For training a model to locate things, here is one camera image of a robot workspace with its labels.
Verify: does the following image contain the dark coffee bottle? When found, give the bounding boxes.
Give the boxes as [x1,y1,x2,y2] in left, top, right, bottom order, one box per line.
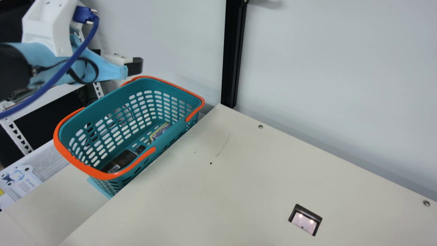
[101,145,147,173]

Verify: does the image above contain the printed paper leaflet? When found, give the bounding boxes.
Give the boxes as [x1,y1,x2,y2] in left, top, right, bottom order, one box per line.
[0,165,43,209]

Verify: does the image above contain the white perforated shelf rack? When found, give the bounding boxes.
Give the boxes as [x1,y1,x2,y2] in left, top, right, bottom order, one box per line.
[0,29,105,168]

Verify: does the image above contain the black post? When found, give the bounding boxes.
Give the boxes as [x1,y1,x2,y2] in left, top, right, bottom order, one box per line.
[221,0,249,109]

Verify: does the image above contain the thin black cable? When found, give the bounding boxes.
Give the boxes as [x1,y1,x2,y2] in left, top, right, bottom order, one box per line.
[33,57,100,85]

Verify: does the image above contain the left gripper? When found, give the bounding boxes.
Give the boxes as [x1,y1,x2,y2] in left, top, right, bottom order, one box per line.
[7,33,144,89]

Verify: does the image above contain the teal shopping basket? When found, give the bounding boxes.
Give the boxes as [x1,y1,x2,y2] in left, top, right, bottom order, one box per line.
[53,76,206,199]

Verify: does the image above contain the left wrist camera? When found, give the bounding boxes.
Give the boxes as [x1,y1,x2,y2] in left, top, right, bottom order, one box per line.
[22,0,83,57]

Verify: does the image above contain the blue cable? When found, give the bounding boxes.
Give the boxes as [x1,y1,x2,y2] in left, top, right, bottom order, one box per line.
[0,6,100,119]

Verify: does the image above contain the small square scanner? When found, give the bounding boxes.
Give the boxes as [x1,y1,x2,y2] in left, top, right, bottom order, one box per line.
[288,204,323,237]

